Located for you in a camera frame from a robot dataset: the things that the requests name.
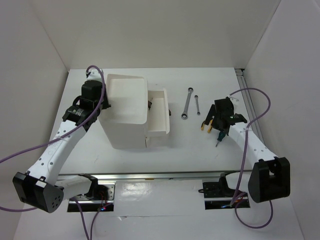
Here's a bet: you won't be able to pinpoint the green handled screwdriver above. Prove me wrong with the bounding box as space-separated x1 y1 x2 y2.
215 131 226 147

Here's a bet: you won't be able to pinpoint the white drawer cabinet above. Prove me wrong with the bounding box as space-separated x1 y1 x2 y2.
98 74 148 149

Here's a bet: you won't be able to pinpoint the white drawer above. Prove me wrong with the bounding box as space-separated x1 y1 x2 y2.
147 88 170 137

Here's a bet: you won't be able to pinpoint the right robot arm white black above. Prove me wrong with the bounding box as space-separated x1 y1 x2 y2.
202 97 291 203

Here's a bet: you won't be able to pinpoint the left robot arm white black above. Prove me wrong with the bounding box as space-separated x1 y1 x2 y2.
12 69 111 213

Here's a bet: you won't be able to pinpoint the small silver wrench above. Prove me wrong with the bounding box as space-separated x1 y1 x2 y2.
194 95 201 116

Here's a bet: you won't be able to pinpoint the large ratchet wrench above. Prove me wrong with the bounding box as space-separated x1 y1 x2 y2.
181 87 194 120

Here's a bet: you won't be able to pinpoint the yellow handled pliers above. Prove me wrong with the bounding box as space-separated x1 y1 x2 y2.
200 118 213 134

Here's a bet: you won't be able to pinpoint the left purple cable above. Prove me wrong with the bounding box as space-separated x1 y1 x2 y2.
0 64 110 240

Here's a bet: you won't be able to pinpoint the aluminium side rail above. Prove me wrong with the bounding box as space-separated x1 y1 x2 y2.
234 68 263 141

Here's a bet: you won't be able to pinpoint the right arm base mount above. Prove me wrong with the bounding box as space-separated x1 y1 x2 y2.
198 175 250 210

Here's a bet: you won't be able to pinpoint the aluminium front rail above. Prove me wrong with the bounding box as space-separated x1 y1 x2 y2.
57 170 226 182

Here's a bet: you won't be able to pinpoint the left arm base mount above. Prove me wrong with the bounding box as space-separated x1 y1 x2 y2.
74 181 116 213

